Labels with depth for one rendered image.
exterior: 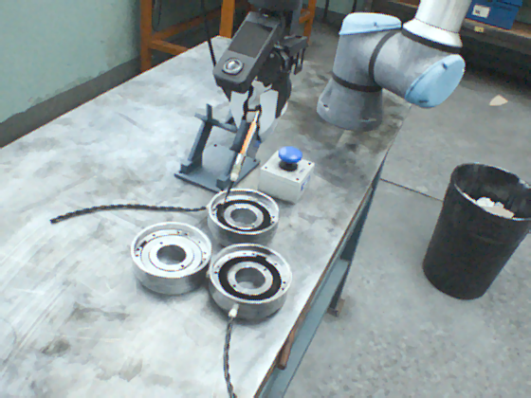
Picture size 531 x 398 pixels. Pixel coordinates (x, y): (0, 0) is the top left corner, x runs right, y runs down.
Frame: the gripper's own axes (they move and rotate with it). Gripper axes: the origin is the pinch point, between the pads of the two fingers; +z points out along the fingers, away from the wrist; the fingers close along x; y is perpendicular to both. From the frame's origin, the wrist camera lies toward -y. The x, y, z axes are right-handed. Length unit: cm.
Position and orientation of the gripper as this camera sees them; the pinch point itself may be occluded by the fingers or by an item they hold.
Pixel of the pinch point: (250, 133)
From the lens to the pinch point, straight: 72.7
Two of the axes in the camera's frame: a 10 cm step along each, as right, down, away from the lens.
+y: 4.6, -4.9, 7.4
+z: -1.2, 7.9, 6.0
